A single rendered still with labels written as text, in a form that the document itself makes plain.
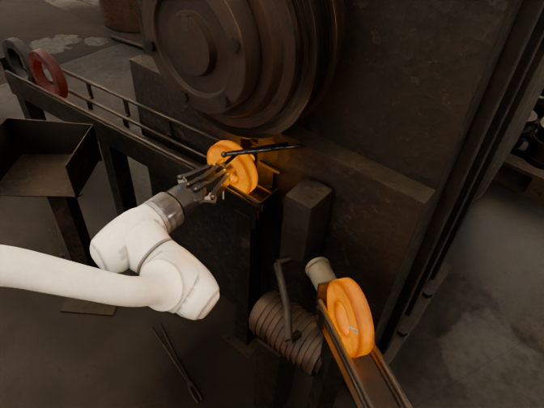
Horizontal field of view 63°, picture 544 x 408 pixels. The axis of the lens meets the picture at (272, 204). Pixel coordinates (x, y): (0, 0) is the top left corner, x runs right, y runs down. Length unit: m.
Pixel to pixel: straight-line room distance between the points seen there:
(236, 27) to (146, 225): 0.44
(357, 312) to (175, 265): 0.36
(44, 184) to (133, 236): 0.56
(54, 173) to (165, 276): 0.71
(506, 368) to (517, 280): 0.46
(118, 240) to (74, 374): 0.86
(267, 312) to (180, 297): 0.31
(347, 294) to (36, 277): 0.54
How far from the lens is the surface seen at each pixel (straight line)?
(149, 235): 0.96
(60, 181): 1.45
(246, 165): 1.11
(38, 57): 1.81
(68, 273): 0.79
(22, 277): 0.77
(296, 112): 0.90
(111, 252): 0.96
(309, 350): 1.11
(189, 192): 1.08
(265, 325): 1.15
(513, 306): 2.10
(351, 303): 0.87
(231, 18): 0.82
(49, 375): 1.77
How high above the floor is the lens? 1.48
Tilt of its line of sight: 43 degrees down
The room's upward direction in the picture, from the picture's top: 4 degrees clockwise
